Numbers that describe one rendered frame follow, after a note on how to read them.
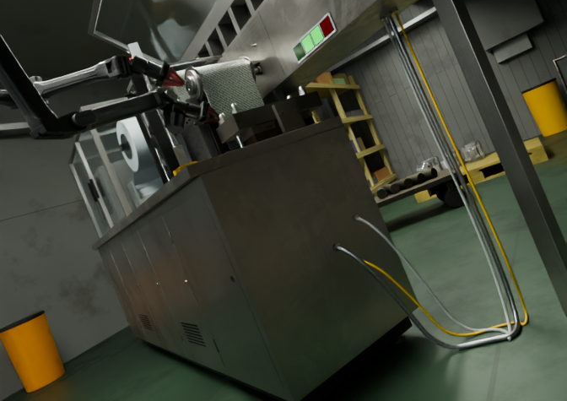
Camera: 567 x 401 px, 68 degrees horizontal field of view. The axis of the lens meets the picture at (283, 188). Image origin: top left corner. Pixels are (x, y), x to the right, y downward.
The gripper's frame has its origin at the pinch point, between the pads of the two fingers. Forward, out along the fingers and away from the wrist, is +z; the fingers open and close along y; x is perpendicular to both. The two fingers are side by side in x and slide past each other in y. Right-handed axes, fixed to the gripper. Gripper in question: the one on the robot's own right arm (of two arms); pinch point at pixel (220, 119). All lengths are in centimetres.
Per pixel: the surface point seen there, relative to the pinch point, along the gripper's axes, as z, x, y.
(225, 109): 1.6, 4.6, 0.2
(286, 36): 16.7, 32.6, 19.6
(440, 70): 451, 311, -262
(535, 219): 77, -40, 74
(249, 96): 11.3, 13.2, 0.3
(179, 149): 4, 10, -74
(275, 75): 21.1, 24.9, 3.4
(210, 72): -6.2, 18.7, 0.0
